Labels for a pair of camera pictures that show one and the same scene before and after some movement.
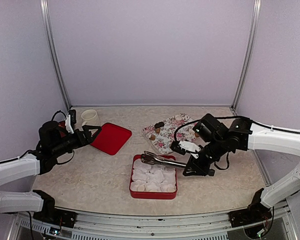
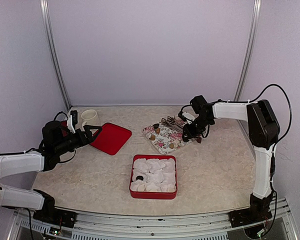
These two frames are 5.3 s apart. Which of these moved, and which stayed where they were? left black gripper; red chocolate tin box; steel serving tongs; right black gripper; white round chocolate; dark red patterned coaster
Moved: right black gripper; steel serving tongs
Stayed: white round chocolate; red chocolate tin box; dark red patterned coaster; left black gripper
